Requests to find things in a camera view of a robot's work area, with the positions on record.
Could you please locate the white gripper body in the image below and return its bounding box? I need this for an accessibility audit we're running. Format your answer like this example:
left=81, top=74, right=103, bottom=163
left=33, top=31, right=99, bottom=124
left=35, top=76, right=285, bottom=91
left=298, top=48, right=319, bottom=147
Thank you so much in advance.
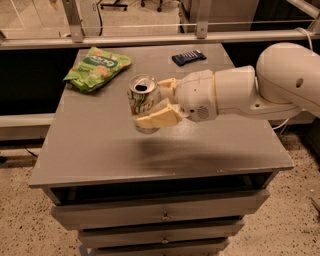
left=175, top=70, right=218, bottom=122

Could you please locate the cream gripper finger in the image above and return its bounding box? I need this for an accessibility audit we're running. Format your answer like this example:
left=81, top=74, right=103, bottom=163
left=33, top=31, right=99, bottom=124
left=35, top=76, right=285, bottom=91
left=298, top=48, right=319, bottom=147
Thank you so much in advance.
left=158, top=78, right=180, bottom=103
left=135, top=102, right=183, bottom=129

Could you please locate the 7up soda can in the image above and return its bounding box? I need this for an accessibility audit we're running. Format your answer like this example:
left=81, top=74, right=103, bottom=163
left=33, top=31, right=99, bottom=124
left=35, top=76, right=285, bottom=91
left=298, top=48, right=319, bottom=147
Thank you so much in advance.
left=127, top=74, right=161, bottom=119

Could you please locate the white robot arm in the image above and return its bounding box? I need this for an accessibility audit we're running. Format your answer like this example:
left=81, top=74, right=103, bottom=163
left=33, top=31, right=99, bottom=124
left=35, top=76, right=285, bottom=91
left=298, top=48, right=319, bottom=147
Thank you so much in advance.
left=135, top=43, right=320, bottom=129

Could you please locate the green rice chip bag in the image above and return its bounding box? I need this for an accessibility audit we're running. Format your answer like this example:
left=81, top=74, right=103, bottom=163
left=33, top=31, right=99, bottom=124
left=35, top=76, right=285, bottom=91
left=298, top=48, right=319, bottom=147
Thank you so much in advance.
left=63, top=47, right=131, bottom=93

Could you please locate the blue snack bar wrapper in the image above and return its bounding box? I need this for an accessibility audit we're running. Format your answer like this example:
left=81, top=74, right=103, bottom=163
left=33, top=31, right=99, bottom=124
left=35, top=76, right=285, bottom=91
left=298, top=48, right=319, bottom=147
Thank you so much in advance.
left=172, top=50, right=206, bottom=67

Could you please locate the grey drawer cabinet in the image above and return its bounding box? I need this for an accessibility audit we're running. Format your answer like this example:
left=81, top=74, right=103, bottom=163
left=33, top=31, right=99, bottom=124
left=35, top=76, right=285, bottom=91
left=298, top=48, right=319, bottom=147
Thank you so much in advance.
left=28, top=43, right=295, bottom=256

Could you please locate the black office chair base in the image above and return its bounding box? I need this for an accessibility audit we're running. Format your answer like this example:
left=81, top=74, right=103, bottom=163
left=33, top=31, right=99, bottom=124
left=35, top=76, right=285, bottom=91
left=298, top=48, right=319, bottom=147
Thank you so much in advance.
left=99, top=0, right=128, bottom=11

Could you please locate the bottom grey drawer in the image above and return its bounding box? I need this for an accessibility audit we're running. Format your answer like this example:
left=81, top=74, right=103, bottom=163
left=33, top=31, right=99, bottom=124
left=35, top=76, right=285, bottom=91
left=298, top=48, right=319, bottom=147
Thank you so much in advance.
left=95, top=239, right=229, bottom=256

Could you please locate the grey drawer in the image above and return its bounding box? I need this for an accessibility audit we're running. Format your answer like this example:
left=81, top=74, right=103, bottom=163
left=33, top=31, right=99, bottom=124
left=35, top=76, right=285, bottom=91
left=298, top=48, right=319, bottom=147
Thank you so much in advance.
left=79, top=220, right=244, bottom=248
left=51, top=189, right=269, bottom=230
left=95, top=239, right=229, bottom=256

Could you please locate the middle grey drawer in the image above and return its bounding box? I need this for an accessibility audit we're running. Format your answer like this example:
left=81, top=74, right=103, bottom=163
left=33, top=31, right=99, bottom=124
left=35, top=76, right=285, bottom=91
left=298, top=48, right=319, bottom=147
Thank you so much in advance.
left=79, top=220, right=244, bottom=248

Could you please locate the top grey drawer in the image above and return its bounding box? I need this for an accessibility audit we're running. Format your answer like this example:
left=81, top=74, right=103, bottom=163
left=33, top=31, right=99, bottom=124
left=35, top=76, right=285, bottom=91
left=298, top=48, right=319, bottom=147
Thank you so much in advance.
left=51, top=189, right=269, bottom=230

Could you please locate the metal railing frame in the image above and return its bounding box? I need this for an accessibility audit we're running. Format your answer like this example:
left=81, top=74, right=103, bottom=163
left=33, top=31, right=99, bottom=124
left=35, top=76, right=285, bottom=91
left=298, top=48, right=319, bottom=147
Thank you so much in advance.
left=0, top=0, right=320, bottom=50

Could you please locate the black cable on floor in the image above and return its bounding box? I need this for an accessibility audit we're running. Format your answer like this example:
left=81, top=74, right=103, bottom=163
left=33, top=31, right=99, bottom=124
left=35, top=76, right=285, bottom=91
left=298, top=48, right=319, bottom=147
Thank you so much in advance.
left=22, top=143, right=40, bottom=159

